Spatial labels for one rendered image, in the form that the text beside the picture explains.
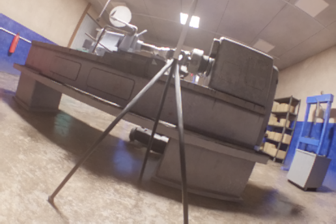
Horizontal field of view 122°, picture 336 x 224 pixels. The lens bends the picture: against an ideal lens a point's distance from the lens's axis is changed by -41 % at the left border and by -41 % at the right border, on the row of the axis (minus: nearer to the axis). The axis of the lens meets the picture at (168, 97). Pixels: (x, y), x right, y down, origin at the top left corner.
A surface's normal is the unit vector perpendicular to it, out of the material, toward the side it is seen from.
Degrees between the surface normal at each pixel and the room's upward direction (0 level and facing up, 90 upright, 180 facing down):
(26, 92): 90
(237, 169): 90
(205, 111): 90
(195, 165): 90
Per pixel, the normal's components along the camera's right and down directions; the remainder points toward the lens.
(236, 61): -0.09, -0.08
